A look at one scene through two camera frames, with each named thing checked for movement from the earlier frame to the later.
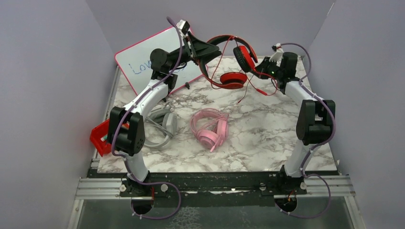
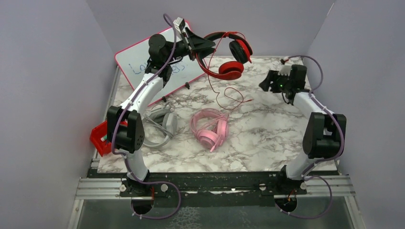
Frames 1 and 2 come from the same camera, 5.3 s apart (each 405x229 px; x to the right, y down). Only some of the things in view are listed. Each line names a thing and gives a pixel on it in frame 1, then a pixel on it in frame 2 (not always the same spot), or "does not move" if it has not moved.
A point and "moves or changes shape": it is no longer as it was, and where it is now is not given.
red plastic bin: (101, 130) does not move
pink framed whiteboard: (134, 60) does not move
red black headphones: (244, 57) moves or changes shape
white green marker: (104, 138) does not move
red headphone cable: (259, 90) to (229, 88)
